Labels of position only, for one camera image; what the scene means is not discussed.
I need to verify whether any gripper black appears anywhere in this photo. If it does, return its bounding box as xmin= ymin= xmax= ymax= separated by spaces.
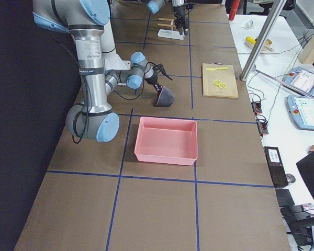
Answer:
xmin=146 ymin=72 xmax=161 ymax=92
xmin=174 ymin=13 xmax=189 ymax=35

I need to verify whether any grey and pink cloth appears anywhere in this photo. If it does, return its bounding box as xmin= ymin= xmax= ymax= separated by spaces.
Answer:
xmin=154 ymin=86 xmax=175 ymax=107

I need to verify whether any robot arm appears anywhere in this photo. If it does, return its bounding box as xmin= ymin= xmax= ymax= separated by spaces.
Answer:
xmin=32 ymin=1 xmax=166 ymax=142
xmin=147 ymin=0 xmax=194 ymax=36

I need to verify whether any white rack tray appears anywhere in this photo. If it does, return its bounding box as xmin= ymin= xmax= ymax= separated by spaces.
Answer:
xmin=158 ymin=29 xmax=185 ymax=40

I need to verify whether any pink plastic bin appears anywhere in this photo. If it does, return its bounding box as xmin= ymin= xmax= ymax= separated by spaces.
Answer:
xmin=134 ymin=117 xmax=198 ymax=166

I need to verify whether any red fire extinguisher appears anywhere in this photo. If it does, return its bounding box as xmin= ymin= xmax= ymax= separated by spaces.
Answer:
xmin=228 ymin=0 xmax=240 ymax=21

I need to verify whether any rear lemon slice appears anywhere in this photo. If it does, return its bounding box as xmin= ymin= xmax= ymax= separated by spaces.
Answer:
xmin=213 ymin=79 xmax=221 ymax=86

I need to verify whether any lemon slice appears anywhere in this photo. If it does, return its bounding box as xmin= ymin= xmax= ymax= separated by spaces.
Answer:
xmin=218 ymin=83 xmax=227 ymax=89
xmin=213 ymin=79 xmax=221 ymax=86

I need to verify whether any bamboo cutting board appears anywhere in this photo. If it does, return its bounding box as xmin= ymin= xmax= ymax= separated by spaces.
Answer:
xmin=202 ymin=63 xmax=239 ymax=99

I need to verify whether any yellow plastic knife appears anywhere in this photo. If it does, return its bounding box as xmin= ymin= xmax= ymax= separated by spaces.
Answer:
xmin=205 ymin=67 xmax=228 ymax=71

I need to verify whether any front lemon slice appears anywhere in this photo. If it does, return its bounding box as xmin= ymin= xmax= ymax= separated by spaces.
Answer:
xmin=218 ymin=83 xmax=227 ymax=89

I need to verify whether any white bottle on paper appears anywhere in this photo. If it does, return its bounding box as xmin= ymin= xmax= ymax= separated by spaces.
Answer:
xmin=241 ymin=19 xmax=256 ymax=29

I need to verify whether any far power strip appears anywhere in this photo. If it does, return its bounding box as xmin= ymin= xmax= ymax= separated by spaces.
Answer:
xmin=251 ymin=100 xmax=262 ymax=115

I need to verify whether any power strip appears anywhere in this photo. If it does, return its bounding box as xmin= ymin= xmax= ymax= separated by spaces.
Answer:
xmin=255 ymin=115 xmax=268 ymax=136
xmin=251 ymin=100 xmax=262 ymax=115

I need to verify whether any near power strip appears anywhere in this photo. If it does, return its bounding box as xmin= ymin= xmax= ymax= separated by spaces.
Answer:
xmin=255 ymin=115 xmax=268 ymax=136

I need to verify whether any far teach pendant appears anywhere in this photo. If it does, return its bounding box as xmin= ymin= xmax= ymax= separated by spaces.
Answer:
xmin=283 ymin=66 xmax=314 ymax=94

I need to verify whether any teach pendant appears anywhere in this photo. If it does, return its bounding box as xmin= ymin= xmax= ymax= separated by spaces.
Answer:
xmin=283 ymin=66 xmax=314 ymax=94
xmin=286 ymin=95 xmax=314 ymax=131

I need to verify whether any black box with label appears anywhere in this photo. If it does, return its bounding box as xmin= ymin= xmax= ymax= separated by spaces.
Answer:
xmin=263 ymin=146 xmax=288 ymax=189

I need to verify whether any near teach pendant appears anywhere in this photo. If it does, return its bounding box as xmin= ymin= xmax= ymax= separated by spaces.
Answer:
xmin=286 ymin=95 xmax=314 ymax=131

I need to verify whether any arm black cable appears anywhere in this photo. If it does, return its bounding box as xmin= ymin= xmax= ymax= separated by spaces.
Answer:
xmin=71 ymin=61 xmax=158 ymax=144

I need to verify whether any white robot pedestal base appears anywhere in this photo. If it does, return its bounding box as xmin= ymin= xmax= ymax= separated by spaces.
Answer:
xmin=104 ymin=58 xmax=131 ymax=70

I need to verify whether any aluminium frame post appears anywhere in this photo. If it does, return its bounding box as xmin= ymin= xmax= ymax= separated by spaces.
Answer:
xmin=240 ymin=0 xmax=286 ymax=81

